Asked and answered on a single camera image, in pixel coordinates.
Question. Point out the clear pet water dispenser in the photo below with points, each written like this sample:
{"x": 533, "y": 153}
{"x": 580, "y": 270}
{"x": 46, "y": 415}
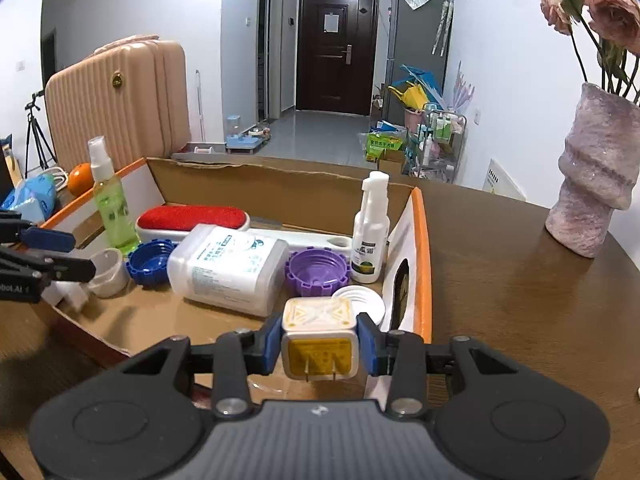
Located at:
{"x": 233, "y": 127}

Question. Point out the white mop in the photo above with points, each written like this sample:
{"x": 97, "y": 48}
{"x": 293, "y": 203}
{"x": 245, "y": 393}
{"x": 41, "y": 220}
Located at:
{"x": 200, "y": 110}

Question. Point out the white paper notice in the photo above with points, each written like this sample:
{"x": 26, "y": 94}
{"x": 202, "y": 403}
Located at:
{"x": 331, "y": 23}

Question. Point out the green printed bag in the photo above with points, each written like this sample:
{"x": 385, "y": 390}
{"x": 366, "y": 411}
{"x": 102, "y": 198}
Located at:
{"x": 385, "y": 146}

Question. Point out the open doorway frame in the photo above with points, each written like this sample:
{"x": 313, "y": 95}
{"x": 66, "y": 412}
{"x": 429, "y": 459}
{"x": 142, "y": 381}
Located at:
{"x": 270, "y": 45}

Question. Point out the blue bottle cap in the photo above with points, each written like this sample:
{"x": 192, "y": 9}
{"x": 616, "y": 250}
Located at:
{"x": 150, "y": 265}

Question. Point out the pink fuzzy vase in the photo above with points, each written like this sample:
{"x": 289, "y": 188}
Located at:
{"x": 590, "y": 185}

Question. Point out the red and white lint brush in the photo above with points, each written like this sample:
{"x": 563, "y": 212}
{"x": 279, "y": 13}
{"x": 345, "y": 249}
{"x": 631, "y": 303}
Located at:
{"x": 190, "y": 217}

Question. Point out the purple bottle cap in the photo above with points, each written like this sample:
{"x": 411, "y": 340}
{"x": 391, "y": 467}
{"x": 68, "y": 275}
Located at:
{"x": 315, "y": 275}

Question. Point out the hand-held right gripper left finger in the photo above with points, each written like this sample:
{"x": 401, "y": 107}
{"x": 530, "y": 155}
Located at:
{"x": 272, "y": 347}

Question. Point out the clear folded umbrella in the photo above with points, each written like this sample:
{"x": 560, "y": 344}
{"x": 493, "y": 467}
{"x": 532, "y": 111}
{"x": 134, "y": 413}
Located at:
{"x": 444, "y": 20}

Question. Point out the large pink artificial rose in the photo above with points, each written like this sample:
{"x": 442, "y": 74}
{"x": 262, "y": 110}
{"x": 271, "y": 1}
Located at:
{"x": 612, "y": 10}

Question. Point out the black camera tripod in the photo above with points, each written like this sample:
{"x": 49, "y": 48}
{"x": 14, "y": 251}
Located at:
{"x": 34, "y": 130}

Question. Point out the blue pet bowl stand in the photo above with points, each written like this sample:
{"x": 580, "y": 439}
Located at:
{"x": 247, "y": 144}

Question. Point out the white and yellow plug charger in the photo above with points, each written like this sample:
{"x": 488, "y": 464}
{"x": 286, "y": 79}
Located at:
{"x": 320, "y": 330}

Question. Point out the pink ribbed suitcase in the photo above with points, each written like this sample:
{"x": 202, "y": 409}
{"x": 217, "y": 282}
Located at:
{"x": 115, "y": 110}

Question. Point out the pink bucket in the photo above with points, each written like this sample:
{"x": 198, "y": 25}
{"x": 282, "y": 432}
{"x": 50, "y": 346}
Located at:
{"x": 414, "y": 120}

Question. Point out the yellow bag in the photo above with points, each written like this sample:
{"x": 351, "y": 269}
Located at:
{"x": 410, "y": 97}

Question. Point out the white bottle cap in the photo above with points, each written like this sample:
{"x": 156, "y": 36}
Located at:
{"x": 370, "y": 305}

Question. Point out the small white cup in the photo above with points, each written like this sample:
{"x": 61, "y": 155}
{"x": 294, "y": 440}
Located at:
{"x": 107, "y": 272}

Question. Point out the small cardboard box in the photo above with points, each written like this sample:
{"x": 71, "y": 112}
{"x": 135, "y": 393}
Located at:
{"x": 391, "y": 162}

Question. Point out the grey refrigerator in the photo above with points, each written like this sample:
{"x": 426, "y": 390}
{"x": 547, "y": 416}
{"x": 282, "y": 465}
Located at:
{"x": 410, "y": 35}

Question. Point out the green spray bottle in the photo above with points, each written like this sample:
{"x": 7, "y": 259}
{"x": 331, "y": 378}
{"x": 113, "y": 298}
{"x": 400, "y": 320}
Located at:
{"x": 115, "y": 210}

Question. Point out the blue folded plastic item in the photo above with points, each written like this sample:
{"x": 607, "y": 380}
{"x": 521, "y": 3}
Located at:
{"x": 425, "y": 80}

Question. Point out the dark brown entrance door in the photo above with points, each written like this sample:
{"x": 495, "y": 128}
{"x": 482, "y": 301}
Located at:
{"x": 315, "y": 75}

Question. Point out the blue tissue pack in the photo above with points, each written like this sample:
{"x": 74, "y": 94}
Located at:
{"x": 30, "y": 197}

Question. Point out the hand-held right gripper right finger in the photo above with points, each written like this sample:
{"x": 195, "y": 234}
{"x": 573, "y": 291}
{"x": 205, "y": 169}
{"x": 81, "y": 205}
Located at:
{"x": 367, "y": 347}

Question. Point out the orange fruit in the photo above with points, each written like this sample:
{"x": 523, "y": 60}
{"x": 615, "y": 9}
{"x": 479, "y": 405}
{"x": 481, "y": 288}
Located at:
{"x": 81, "y": 180}

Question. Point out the white wall socket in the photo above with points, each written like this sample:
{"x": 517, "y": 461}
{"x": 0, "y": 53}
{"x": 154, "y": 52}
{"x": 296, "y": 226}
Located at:
{"x": 476, "y": 115}

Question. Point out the purple wall decoration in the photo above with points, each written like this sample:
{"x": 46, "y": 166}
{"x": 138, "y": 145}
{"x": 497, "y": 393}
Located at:
{"x": 462, "y": 87}

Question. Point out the white rectangular plastic jar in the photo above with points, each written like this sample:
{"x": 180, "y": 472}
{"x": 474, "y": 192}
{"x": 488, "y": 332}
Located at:
{"x": 225, "y": 270}

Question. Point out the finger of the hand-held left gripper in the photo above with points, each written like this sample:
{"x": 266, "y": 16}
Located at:
{"x": 50, "y": 241}
{"x": 70, "y": 270}

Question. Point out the white spray bottle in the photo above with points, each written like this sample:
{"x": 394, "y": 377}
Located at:
{"x": 370, "y": 240}

